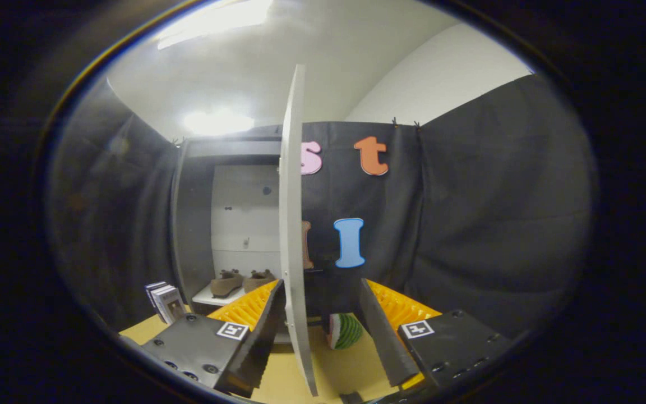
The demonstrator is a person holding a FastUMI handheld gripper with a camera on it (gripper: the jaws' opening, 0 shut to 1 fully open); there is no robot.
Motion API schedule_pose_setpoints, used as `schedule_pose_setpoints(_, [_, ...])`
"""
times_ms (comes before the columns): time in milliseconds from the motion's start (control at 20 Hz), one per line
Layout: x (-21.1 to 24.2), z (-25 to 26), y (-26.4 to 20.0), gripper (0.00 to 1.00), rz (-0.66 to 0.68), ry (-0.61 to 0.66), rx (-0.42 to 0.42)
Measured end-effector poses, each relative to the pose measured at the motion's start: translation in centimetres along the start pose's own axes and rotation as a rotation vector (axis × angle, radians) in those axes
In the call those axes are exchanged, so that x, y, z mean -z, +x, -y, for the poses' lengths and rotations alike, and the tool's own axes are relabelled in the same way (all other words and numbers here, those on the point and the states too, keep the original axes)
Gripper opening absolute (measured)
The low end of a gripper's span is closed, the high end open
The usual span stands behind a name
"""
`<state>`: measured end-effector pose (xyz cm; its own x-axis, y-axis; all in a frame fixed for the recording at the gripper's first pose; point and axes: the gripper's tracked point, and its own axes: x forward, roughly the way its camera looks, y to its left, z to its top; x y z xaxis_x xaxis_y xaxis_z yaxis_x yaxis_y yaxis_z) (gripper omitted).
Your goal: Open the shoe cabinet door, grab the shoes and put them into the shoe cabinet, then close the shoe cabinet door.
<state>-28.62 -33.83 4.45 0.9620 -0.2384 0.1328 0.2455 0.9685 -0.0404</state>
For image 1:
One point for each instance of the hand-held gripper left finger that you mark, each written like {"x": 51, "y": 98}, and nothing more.
{"x": 261, "y": 342}

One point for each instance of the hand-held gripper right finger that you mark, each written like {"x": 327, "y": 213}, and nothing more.
{"x": 384, "y": 336}

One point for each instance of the brown felt shoe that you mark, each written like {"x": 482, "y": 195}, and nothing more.
{"x": 226, "y": 285}
{"x": 258, "y": 280}

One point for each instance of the white shoe cabinet door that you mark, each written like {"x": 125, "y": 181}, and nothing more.
{"x": 292, "y": 224}

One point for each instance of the grey shoe cabinet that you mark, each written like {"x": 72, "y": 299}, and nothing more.
{"x": 194, "y": 224}

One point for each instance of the toy watermelon slice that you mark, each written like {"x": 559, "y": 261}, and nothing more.
{"x": 348, "y": 332}

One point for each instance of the white boxed book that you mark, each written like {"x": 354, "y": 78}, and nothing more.
{"x": 148, "y": 290}
{"x": 172, "y": 307}
{"x": 155, "y": 297}

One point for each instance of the black backdrop cloth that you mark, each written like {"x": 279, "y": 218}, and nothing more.
{"x": 497, "y": 224}

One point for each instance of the ceiling light panel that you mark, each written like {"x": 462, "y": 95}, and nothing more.
{"x": 216, "y": 22}
{"x": 219, "y": 122}

